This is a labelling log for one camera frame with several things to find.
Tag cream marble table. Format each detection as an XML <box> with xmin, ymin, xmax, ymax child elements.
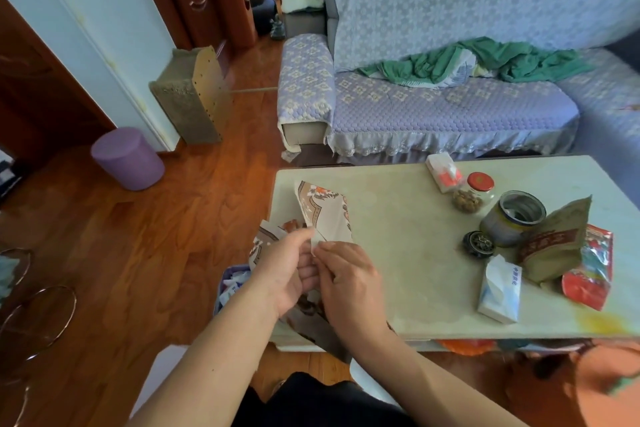
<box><xmin>269</xmin><ymin>155</ymin><xmax>640</xmax><ymax>352</ymax></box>

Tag dark patterned canister lid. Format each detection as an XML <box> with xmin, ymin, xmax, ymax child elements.
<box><xmin>462</xmin><ymin>230</ymin><xmax>497</xmax><ymax>260</ymax></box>

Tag white blue tissue pack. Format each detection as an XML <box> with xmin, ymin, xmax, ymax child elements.
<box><xmin>477</xmin><ymin>254</ymin><xmax>523</xmax><ymax>325</ymax></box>

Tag purple quilted sofa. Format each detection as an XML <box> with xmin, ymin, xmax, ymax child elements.
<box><xmin>276</xmin><ymin>0</ymin><xmax>640</xmax><ymax>222</ymax></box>

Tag person's right forearm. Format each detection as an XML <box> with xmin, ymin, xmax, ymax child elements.
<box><xmin>349</xmin><ymin>324</ymin><xmax>529</xmax><ymax>427</ymax></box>

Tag beige floral tablecloth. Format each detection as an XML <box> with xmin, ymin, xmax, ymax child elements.
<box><xmin>247</xmin><ymin>179</ymin><xmax>356</xmax><ymax>362</ymax></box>

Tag person's left forearm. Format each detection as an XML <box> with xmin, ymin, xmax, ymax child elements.
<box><xmin>127</xmin><ymin>299</ymin><xmax>281</xmax><ymax>427</ymax></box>

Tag person's left hand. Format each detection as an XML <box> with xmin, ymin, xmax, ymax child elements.
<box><xmin>249</xmin><ymin>227</ymin><xmax>321</xmax><ymax>320</ymax></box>

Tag orange plastic basin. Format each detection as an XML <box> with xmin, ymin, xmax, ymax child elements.
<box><xmin>437</xmin><ymin>339</ymin><xmax>497</xmax><ymax>358</ymax></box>

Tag pink plastic stool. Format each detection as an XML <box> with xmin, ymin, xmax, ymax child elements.
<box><xmin>129</xmin><ymin>344</ymin><xmax>189</xmax><ymax>418</ymax></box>

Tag grey pillow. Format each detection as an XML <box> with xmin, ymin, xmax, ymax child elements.
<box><xmin>605</xmin><ymin>31</ymin><xmax>640</xmax><ymax>75</ymax></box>

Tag red snack packet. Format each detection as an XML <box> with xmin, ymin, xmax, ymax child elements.
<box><xmin>561</xmin><ymin>224</ymin><xmax>615</xmax><ymax>312</ymax></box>

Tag green blanket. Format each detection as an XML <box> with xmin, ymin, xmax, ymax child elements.
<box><xmin>355</xmin><ymin>36</ymin><xmax>596</xmax><ymax>90</ymax></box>

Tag dark brown wooden door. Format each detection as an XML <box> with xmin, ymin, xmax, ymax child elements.
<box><xmin>0</xmin><ymin>0</ymin><xmax>117</xmax><ymax>172</ymax></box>

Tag grey side stool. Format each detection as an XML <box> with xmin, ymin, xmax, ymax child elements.
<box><xmin>282</xmin><ymin>9</ymin><xmax>329</xmax><ymax>40</ymax></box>

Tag metal wire leg table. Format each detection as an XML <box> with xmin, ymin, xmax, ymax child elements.
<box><xmin>0</xmin><ymin>247</ymin><xmax>79</xmax><ymax>427</ymax></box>

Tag person's right hand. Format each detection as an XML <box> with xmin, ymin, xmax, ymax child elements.
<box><xmin>312</xmin><ymin>241</ymin><xmax>389</xmax><ymax>342</ymax></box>

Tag red lid glass jar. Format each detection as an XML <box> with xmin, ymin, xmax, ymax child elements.
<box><xmin>452</xmin><ymin>171</ymin><xmax>496</xmax><ymax>215</ymax></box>

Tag grey open canister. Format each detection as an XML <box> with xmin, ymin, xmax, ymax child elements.
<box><xmin>479</xmin><ymin>189</ymin><xmax>547</xmax><ymax>248</ymax></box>

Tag person's black trousers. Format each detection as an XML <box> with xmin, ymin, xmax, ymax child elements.
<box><xmin>232</xmin><ymin>371</ymin><xmax>416</xmax><ymax>427</ymax></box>

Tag brown paper tea bag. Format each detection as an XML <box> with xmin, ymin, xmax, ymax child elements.
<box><xmin>517</xmin><ymin>195</ymin><xmax>593</xmax><ymax>285</ymax></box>

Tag small bin with lavender bag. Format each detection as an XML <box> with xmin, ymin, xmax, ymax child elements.
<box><xmin>213</xmin><ymin>264</ymin><xmax>253</xmax><ymax>318</ymax></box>

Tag purple cylindrical stool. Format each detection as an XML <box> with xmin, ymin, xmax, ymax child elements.
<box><xmin>91</xmin><ymin>127</ymin><xmax>166</xmax><ymax>191</ymax></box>

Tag olive brown perforated box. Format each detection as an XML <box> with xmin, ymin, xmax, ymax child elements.
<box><xmin>149</xmin><ymin>45</ymin><xmax>235</xmax><ymax>145</ymax></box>

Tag white red tissue pack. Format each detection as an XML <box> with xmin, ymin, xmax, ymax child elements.
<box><xmin>425</xmin><ymin>152</ymin><xmax>465</xmax><ymax>194</ymax></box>

